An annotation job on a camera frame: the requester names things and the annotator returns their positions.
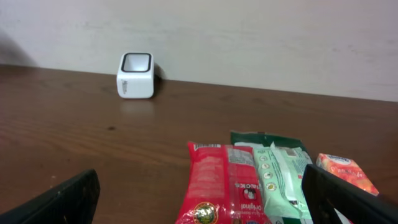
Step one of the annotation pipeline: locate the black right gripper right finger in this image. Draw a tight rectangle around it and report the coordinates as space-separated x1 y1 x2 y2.
302 164 397 224

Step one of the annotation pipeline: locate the white barcode scanner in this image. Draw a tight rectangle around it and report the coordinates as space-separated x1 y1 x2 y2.
116 52 154 99

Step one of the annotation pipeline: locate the mint green wipes pack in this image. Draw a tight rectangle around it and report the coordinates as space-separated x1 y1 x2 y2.
253 144 312 219

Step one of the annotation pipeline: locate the small orange box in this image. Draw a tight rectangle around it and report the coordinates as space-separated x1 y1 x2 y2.
316 153 379 196

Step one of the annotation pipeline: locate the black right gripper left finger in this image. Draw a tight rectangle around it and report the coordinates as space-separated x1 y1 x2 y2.
1 169 100 224

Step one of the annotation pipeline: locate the green product pouch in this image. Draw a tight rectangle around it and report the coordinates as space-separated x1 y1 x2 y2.
231 131 313 224

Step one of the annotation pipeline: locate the orange snack packet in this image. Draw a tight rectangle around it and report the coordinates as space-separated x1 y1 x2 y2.
175 142 271 224

